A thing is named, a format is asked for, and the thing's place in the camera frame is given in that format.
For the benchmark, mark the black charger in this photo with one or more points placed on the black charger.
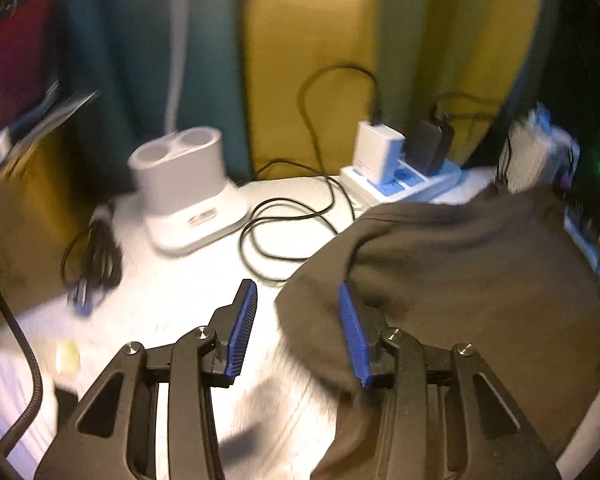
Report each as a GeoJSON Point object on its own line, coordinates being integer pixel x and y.
{"type": "Point", "coordinates": [425, 142]}

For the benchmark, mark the dark glass window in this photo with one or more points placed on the dark glass window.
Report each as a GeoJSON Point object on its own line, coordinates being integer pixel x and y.
{"type": "Point", "coordinates": [580, 60]}

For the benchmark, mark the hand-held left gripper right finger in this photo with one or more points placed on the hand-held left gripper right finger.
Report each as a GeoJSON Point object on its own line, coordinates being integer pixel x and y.
{"type": "Point", "coordinates": [352, 340]}

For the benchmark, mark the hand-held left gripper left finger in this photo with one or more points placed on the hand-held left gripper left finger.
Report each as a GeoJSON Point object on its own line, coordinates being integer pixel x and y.
{"type": "Point", "coordinates": [242, 330]}

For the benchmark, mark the blue white packets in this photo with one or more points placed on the blue white packets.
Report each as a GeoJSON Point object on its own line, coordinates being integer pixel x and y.
{"type": "Point", "coordinates": [542, 120]}

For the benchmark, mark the white desk lamp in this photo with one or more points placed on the white desk lamp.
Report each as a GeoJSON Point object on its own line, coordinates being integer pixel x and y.
{"type": "Point", "coordinates": [180, 180]}

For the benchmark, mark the olive brown t-shirt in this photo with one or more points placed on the olive brown t-shirt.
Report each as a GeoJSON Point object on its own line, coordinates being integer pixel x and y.
{"type": "Point", "coordinates": [455, 285]}

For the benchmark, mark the cardboard box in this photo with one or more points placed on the cardboard box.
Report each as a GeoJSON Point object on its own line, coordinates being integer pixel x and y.
{"type": "Point", "coordinates": [25, 220]}

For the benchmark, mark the tablet stand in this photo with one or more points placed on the tablet stand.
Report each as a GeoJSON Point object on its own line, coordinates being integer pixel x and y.
{"type": "Point", "coordinates": [45, 115]}

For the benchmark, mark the small pale yellow object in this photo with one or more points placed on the small pale yellow object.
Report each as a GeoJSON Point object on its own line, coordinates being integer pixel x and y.
{"type": "Point", "coordinates": [67, 358]}

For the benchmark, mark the yellow curtain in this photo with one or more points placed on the yellow curtain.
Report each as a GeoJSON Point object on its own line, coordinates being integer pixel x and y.
{"type": "Point", "coordinates": [330, 20]}

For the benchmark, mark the white charger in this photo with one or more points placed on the white charger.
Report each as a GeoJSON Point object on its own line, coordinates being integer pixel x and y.
{"type": "Point", "coordinates": [377, 150]}

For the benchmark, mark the white plastic basket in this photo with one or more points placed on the white plastic basket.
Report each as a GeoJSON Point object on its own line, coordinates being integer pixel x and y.
{"type": "Point", "coordinates": [525, 160]}

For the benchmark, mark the white power strip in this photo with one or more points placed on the white power strip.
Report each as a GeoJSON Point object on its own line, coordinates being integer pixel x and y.
{"type": "Point", "coordinates": [430, 185]}

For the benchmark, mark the teal curtain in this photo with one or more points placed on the teal curtain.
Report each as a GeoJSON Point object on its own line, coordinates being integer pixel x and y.
{"type": "Point", "coordinates": [120, 35]}

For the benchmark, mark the tablet with red screen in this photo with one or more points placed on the tablet with red screen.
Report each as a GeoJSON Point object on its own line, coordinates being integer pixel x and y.
{"type": "Point", "coordinates": [15, 70]}

